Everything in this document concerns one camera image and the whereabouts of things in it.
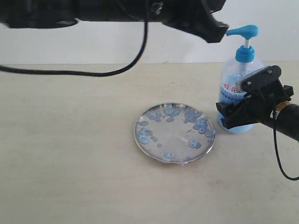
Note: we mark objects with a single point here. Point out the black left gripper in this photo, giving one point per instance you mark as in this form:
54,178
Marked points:
135,10

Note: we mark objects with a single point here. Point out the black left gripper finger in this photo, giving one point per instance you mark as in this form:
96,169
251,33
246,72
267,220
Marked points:
197,20

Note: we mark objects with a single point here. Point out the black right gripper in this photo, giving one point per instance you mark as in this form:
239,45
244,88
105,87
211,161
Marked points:
268,102

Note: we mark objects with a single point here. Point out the blue pump lotion bottle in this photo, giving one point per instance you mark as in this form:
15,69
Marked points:
243,63

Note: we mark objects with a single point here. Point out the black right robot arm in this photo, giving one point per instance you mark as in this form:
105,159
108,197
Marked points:
232,117

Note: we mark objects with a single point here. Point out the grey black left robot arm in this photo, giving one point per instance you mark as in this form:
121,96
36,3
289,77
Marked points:
41,14

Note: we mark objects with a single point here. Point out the round steel plate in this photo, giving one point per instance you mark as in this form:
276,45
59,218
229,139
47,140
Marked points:
174,133

